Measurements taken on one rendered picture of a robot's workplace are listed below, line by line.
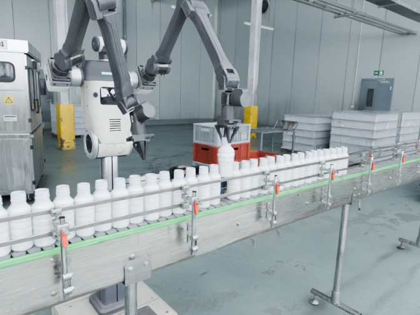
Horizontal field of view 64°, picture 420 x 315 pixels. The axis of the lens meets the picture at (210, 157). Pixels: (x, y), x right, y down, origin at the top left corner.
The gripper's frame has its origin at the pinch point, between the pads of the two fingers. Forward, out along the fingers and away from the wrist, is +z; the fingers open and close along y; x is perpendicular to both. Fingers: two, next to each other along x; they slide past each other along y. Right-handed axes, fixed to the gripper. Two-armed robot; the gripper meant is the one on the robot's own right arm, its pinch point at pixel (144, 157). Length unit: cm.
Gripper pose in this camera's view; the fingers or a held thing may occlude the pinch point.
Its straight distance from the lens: 141.1
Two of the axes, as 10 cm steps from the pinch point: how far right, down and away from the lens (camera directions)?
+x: -6.0, 1.8, 7.7
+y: 7.7, -1.0, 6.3
